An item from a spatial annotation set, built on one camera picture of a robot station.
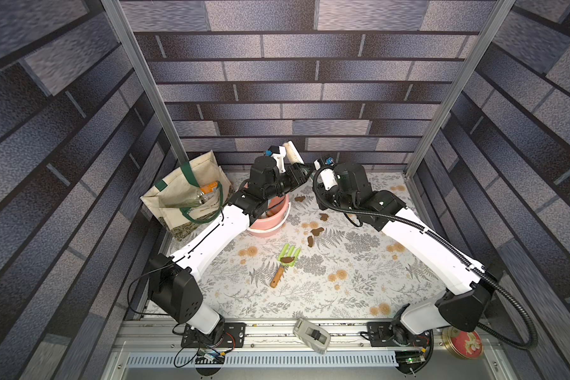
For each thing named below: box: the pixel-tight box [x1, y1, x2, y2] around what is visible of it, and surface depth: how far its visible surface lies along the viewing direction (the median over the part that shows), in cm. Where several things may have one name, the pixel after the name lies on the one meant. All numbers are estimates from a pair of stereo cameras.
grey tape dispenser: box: [292, 318, 331, 355], surface depth 72 cm
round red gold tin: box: [441, 326, 483, 360], surface depth 71 cm
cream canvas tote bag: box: [140, 150, 235, 240], surface depth 95 cm
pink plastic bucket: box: [247, 193, 292, 238], surface depth 89 cm
